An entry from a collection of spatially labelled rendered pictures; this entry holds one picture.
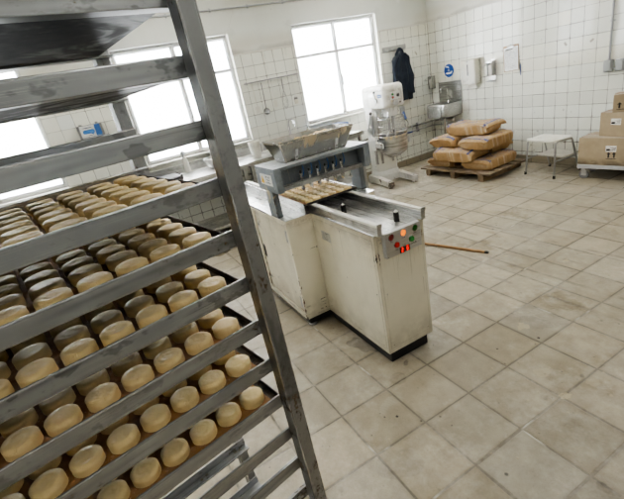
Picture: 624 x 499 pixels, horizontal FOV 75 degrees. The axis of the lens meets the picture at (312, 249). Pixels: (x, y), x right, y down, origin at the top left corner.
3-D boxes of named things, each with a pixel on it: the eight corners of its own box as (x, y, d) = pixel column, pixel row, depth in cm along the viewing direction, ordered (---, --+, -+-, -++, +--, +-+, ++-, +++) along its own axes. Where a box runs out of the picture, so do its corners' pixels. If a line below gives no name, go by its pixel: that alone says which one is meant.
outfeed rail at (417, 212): (274, 179, 385) (273, 172, 383) (277, 178, 386) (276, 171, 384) (422, 220, 216) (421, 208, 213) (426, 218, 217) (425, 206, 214)
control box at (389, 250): (383, 257, 215) (379, 234, 210) (417, 243, 224) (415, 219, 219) (387, 259, 212) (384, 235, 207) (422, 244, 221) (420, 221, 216)
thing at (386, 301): (331, 319, 298) (307, 204, 264) (368, 301, 311) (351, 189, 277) (391, 366, 239) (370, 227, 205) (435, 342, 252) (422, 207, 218)
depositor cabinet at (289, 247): (250, 275, 399) (227, 193, 367) (312, 250, 425) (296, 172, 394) (310, 330, 291) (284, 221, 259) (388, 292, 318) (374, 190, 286)
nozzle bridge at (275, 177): (265, 212, 286) (254, 165, 274) (350, 184, 314) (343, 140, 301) (284, 222, 259) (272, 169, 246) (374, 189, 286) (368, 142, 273)
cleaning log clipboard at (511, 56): (521, 74, 536) (521, 41, 521) (520, 74, 535) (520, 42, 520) (503, 76, 559) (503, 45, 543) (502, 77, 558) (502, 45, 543)
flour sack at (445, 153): (430, 161, 587) (429, 149, 581) (449, 153, 606) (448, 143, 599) (472, 163, 529) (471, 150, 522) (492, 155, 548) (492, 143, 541)
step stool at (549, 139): (581, 169, 496) (583, 132, 479) (554, 179, 484) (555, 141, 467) (549, 165, 536) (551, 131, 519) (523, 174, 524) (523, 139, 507)
